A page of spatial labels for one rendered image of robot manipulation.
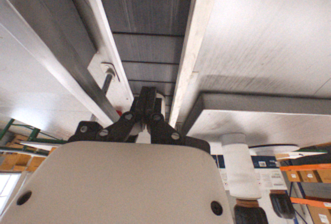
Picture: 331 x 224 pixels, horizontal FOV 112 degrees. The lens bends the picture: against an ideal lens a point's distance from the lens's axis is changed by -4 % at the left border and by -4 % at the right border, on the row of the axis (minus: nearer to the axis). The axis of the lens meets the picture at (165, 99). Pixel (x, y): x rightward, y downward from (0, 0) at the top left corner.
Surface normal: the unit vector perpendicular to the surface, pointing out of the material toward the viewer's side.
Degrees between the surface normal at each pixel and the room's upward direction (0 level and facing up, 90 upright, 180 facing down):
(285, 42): 0
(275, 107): 90
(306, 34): 0
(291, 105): 90
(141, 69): 0
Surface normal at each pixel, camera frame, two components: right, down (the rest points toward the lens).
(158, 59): -0.03, 0.85
